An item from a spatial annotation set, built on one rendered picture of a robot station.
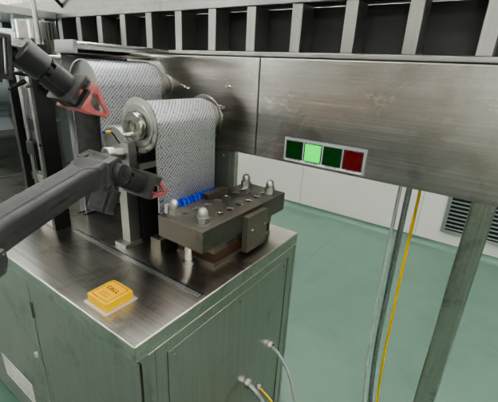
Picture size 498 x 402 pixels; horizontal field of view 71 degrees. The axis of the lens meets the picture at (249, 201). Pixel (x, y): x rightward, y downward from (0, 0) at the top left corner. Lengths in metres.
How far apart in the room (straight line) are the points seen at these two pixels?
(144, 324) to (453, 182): 0.77
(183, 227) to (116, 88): 0.49
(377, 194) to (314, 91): 2.56
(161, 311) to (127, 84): 0.70
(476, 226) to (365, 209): 2.49
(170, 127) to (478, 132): 0.74
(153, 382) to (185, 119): 0.66
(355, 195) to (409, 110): 2.67
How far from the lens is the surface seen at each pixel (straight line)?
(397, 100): 0.96
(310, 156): 1.04
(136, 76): 1.21
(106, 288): 0.88
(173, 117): 0.99
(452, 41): 1.02
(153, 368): 0.83
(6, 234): 0.60
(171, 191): 1.03
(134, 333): 0.78
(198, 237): 0.87
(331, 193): 3.67
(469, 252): 1.19
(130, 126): 0.99
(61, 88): 0.85
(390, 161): 0.98
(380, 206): 3.54
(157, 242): 1.04
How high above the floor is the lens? 1.41
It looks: 21 degrees down
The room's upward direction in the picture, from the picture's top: 3 degrees clockwise
